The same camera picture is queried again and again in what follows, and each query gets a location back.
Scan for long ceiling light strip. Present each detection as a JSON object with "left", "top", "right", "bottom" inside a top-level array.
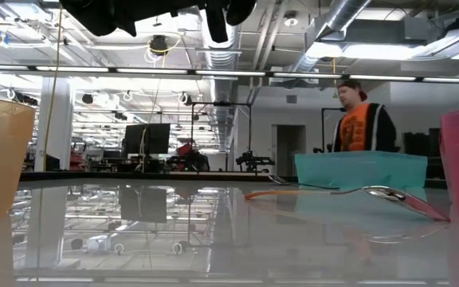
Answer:
[{"left": 0, "top": 65, "right": 459, "bottom": 85}]

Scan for red chair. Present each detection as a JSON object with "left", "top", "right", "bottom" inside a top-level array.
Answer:
[{"left": 175, "top": 142, "right": 195, "bottom": 160}]

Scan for black monitor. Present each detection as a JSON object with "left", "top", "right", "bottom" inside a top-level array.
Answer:
[{"left": 122, "top": 123, "right": 172, "bottom": 156}]

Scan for pile of spoons on table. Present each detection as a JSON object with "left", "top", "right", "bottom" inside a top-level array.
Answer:
[{"left": 17, "top": 170, "right": 449, "bottom": 191}]

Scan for person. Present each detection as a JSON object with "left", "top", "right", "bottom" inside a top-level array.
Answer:
[{"left": 330, "top": 79, "right": 398, "bottom": 153}]

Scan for white pillar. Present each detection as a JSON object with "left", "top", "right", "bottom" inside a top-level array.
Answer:
[{"left": 33, "top": 77, "right": 76, "bottom": 171}]

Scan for teal plastic tray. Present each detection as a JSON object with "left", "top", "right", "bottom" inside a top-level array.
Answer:
[{"left": 294, "top": 150, "right": 429, "bottom": 191}]

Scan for dark cabinets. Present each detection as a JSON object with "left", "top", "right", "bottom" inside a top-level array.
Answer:
[{"left": 402, "top": 127, "right": 441, "bottom": 179}]

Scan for ribbed silver ventilation duct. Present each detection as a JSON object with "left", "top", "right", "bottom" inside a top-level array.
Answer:
[{"left": 196, "top": 7, "right": 241, "bottom": 140}]

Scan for black ceiling camera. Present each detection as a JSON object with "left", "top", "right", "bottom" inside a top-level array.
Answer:
[{"left": 149, "top": 34, "right": 169, "bottom": 56}]

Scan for black frame stand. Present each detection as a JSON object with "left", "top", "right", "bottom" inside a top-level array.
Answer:
[
  {"left": 320, "top": 106, "right": 348, "bottom": 152},
  {"left": 190, "top": 101, "right": 253, "bottom": 172}
]

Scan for yellow hanging cord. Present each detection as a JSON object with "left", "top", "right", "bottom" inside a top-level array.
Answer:
[{"left": 331, "top": 57, "right": 340, "bottom": 100}]

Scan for yellow cable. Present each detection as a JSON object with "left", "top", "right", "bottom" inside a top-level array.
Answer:
[{"left": 42, "top": 6, "right": 64, "bottom": 172}]

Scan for silver spoon orange handle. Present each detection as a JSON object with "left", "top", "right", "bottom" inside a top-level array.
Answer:
[{"left": 244, "top": 184, "right": 452, "bottom": 222}]

